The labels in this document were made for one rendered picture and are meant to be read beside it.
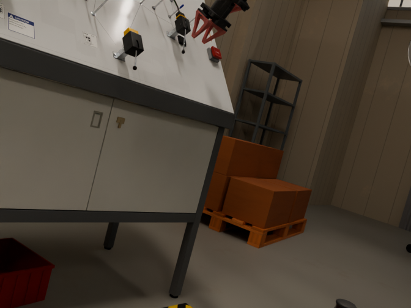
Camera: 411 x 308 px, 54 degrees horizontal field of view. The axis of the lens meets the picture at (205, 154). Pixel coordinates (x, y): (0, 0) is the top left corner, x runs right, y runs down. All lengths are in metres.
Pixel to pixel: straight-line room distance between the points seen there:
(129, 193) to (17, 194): 0.41
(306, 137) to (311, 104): 0.52
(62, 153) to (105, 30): 0.43
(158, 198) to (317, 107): 5.13
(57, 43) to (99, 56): 0.14
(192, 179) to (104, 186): 0.43
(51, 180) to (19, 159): 0.12
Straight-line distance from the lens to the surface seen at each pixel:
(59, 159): 1.34
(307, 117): 6.57
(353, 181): 7.53
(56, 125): 1.31
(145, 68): 1.47
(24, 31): 1.25
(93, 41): 1.37
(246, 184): 3.17
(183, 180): 1.68
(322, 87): 6.59
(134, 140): 1.47
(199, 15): 1.29
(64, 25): 1.34
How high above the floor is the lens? 0.78
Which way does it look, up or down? 4 degrees down
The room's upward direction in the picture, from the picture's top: 15 degrees clockwise
